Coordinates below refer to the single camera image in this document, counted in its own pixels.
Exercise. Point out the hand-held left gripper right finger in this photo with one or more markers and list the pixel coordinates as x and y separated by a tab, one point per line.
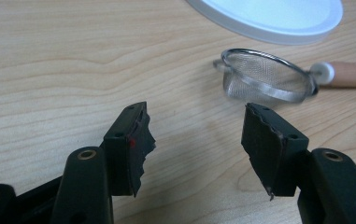
278	149

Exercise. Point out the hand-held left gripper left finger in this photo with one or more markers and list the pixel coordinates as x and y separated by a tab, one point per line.
122	155

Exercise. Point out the white round plate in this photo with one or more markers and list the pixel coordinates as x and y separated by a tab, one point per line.
272	18

